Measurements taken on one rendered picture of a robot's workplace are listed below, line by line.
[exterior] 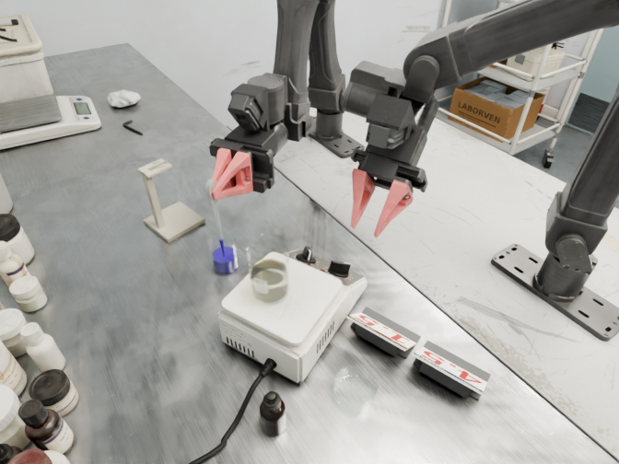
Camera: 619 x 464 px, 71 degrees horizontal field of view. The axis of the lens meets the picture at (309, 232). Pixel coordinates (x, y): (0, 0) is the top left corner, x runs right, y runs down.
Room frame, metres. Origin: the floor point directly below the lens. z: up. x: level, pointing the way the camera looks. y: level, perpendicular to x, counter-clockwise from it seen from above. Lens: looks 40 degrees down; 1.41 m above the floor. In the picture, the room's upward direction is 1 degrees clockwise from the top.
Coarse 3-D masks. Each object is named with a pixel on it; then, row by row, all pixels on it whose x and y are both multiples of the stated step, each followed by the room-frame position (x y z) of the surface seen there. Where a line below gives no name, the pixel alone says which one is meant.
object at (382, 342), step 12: (360, 312) 0.41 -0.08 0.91; (372, 312) 0.42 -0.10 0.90; (360, 324) 0.37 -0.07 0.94; (384, 324) 0.39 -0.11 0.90; (396, 324) 0.39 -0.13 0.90; (360, 336) 0.37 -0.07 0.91; (372, 336) 0.36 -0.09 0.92; (408, 336) 0.37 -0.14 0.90; (420, 336) 0.37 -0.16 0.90; (384, 348) 0.35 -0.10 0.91; (396, 348) 0.34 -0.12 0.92; (408, 348) 0.34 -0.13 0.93
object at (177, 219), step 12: (144, 168) 0.61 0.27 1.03; (156, 168) 0.61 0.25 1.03; (168, 168) 0.62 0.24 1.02; (144, 180) 0.60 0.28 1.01; (156, 192) 0.60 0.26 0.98; (156, 204) 0.60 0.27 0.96; (180, 204) 0.67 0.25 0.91; (156, 216) 0.60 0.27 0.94; (168, 216) 0.63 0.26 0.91; (180, 216) 0.63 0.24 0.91; (192, 216) 0.63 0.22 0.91; (156, 228) 0.60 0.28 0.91; (168, 228) 0.60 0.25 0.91; (180, 228) 0.60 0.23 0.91; (192, 228) 0.61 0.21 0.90; (168, 240) 0.57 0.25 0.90
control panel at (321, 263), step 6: (294, 252) 0.50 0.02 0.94; (300, 252) 0.51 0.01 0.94; (294, 258) 0.48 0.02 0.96; (318, 258) 0.50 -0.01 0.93; (306, 264) 0.46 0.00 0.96; (312, 264) 0.47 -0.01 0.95; (318, 264) 0.47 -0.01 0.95; (324, 264) 0.48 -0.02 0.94; (324, 270) 0.45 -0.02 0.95; (336, 276) 0.44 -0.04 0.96; (348, 276) 0.45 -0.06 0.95; (354, 276) 0.45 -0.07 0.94; (360, 276) 0.46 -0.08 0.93; (342, 282) 0.42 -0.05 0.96; (348, 282) 0.43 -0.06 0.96; (354, 282) 0.43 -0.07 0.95
